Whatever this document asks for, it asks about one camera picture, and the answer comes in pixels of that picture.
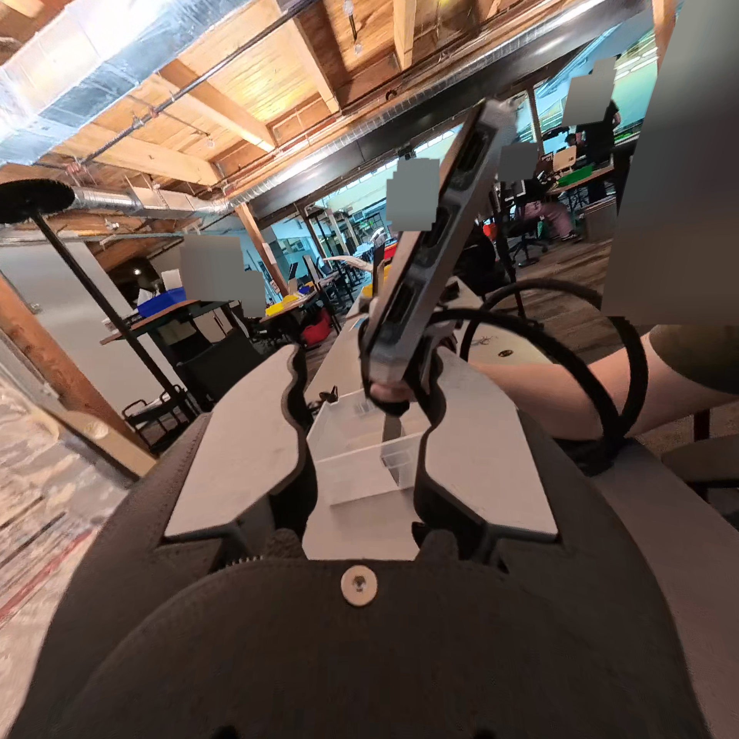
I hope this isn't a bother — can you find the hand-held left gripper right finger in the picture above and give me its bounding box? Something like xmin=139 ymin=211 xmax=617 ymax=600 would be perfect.
xmin=413 ymin=349 xmax=559 ymax=543

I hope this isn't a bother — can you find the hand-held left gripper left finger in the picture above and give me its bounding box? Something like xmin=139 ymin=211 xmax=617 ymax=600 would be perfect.
xmin=163 ymin=344 xmax=318 ymax=543

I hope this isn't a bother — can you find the clear plastic bin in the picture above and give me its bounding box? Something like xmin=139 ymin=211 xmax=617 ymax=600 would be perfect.
xmin=306 ymin=388 xmax=425 ymax=509

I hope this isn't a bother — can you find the thick black braided cable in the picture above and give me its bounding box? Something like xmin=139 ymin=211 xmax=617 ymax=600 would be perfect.
xmin=427 ymin=280 xmax=649 ymax=474

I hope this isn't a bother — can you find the grey hdmi switch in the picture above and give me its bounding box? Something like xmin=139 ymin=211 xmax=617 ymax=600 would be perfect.
xmin=361 ymin=98 xmax=515 ymax=405

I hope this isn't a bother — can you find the person's right forearm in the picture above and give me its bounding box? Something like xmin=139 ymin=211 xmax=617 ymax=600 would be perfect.
xmin=470 ymin=346 xmax=739 ymax=442

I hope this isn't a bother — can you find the black chair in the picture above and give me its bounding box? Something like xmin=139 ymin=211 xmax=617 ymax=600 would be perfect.
xmin=176 ymin=332 xmax=278 ymax=413

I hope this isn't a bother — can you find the red bean bag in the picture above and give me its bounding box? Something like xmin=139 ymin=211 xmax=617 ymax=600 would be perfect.
xmin=301 ymin=309 xmax=336 ymax=347

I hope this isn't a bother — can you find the blue storage bin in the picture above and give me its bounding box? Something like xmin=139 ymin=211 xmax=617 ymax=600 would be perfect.
xmin=137 ymin=289 xmax=187 ymax=317

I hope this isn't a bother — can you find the olive shirt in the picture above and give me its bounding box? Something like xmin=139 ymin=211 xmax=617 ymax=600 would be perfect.
xmin=649 ymin=323 xmax=739 ymax=396

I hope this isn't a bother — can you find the black round-top pole stand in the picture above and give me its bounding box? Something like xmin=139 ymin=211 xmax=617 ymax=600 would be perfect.
xmin=0 ymin=179 xmax=200 ymax=422

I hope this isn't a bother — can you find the black wire cart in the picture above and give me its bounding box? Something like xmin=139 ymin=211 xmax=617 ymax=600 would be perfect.
xmin=121 ymin=386 xmax=200 ymax=454

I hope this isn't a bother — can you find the silver flexible duct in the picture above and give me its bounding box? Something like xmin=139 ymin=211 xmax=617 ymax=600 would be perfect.
xmin=69 ymin=185 xmax=255 ymax=220

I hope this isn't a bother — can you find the long spiral metal duct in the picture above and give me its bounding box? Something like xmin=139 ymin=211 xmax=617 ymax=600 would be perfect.
xmin=219 ymin=29 xmax=653 ymax=214

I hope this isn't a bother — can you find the large silver insulated duct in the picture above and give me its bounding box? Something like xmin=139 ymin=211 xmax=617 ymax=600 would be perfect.
xmin=0 ymin=0 xmax=289 ymax=165

